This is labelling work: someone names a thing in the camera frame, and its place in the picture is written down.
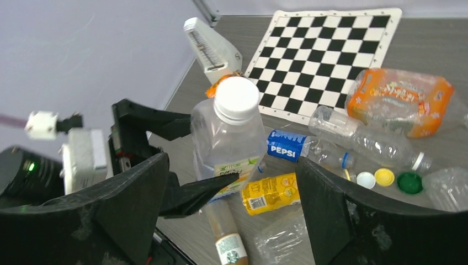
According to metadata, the blue Pepsi label bottle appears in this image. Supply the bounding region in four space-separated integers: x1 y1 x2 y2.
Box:
267 129 355 169

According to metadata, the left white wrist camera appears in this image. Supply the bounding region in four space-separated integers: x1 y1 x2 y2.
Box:
24 111 108 195

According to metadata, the white metronome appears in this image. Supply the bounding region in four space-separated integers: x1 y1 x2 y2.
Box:
183 17 243 84

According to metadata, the yellow label bottle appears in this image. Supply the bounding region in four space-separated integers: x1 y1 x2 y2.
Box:
242 172 300 215

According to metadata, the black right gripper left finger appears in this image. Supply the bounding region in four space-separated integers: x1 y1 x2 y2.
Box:
1 153 169 264

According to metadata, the clear bottle near right arm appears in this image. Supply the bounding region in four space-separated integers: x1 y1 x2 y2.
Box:
422 167 467 212

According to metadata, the large white bottle cap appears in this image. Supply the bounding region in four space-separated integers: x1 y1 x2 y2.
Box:
214 76 259 125

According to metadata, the orange label wide bottle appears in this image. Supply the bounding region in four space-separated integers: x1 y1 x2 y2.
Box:
345 68 467 138

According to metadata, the tall clear juice bottle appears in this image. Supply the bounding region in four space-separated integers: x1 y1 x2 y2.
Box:
190 97 267 200

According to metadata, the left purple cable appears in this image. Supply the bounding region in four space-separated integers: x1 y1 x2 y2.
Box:
0 114 28 129

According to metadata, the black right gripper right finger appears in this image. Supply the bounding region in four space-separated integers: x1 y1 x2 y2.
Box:
295 157 467 264

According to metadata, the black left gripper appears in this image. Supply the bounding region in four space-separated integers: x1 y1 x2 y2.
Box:
108 99 239 219

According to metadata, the small orange bottle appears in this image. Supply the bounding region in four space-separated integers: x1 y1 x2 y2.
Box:
205 71 245 98

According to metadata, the white cap near yellow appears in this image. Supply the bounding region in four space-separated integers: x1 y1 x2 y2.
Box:
356 171 376 189

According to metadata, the black white checkerboard mat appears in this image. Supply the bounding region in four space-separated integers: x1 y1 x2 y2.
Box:
245 8 402 125

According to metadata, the yellow bottle cap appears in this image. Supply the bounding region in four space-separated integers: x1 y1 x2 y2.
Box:
374 168 395 187

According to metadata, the clear bottle behind Pepsi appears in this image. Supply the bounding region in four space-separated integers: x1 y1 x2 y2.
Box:
309 106 433 174

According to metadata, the green bottle cap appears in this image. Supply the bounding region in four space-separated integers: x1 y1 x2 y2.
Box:
396 172 423 195

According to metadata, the clear crumpled plastic bottle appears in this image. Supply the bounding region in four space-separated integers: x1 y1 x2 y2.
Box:
254 208 315 264

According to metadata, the brown coffee bottle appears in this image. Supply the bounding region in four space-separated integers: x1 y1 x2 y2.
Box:
204 199 248 264

